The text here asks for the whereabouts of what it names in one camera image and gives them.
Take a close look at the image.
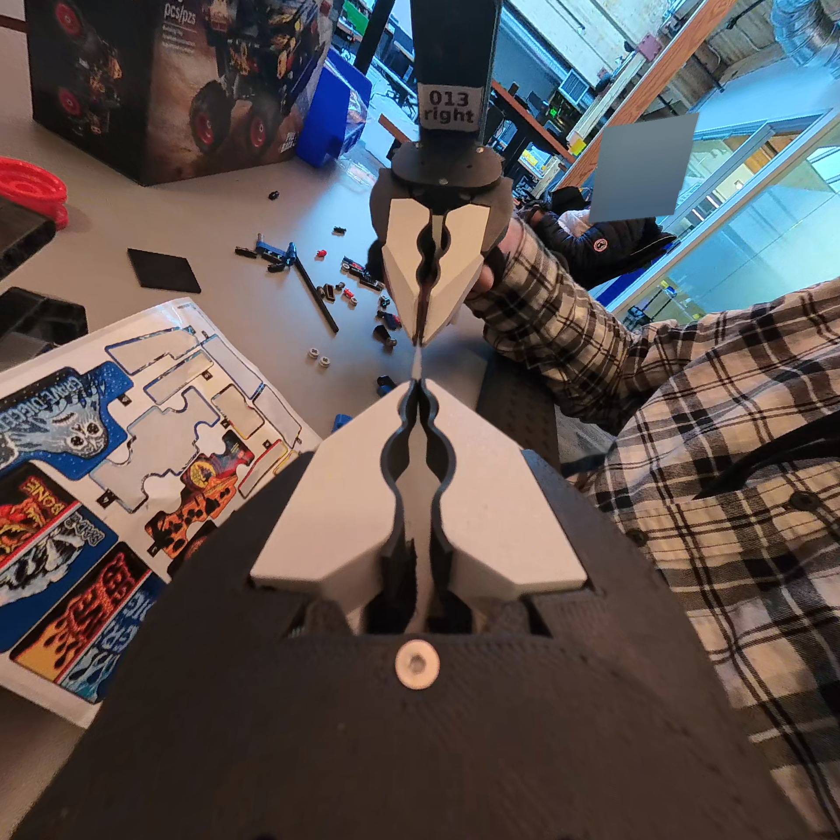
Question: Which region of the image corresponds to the wooden support post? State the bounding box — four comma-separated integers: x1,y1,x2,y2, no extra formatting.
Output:
558,0,739,193

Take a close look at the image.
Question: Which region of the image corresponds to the long black axle rod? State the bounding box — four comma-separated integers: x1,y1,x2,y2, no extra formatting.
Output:
294,257,341,334

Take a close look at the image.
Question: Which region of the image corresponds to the blue Lego panel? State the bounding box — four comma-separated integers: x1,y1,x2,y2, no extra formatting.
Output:
408,211,439,634

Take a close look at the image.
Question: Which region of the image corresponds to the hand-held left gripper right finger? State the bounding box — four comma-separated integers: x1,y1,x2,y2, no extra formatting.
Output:
423,378,589,631

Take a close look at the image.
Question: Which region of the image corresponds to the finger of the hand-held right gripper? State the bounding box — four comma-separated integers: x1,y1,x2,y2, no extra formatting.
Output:
382,196,435,343
422,203,494,347

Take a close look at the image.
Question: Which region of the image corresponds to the black square studded plate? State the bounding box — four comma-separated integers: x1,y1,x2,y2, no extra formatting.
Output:
0,197,58,280

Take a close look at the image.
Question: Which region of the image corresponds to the person's right hand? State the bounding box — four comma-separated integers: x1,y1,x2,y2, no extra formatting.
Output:
462,259,496,301

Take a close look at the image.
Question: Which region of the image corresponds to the toy set cardboard box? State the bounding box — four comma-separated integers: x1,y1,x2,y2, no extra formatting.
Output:
25,0,336,187

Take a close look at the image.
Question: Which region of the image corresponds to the blue storage bin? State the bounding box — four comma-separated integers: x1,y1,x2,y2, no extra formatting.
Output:
295,47,373,169

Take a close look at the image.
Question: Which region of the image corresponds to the wooden side table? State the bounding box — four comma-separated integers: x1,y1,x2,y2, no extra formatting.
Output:
489,79,573,165

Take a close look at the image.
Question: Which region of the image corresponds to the person's plaid shirt torso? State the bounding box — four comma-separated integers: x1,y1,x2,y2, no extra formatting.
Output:
558,279,840,840

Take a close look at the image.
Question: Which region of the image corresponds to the silver air duct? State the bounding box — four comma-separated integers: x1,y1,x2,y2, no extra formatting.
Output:
771,0,840,64

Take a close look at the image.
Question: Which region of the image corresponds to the blue toy brick assembly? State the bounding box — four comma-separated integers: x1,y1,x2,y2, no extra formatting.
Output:
256,231,299,272

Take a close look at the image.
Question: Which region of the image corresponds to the person's right forearm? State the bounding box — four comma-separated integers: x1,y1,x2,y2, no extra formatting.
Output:
462,220,660,435

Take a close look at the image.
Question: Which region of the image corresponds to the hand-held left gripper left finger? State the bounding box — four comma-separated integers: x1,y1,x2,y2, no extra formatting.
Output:
249,381,421,634

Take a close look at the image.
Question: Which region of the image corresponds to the black support pole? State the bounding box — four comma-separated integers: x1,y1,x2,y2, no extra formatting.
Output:
353,0,396,76

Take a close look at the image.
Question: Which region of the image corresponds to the black toy truck chassis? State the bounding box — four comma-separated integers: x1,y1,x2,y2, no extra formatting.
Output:
0,287,89,371

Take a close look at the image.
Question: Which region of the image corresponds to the red toy wheel hub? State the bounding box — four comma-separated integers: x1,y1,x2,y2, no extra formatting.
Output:
0,156,69,231

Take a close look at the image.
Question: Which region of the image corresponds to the black square flat tile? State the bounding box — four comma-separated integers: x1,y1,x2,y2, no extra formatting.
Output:
126,247,203,295

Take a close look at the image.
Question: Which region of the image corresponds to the white sticker sheet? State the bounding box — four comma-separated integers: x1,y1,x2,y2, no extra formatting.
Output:
0,298,322,729

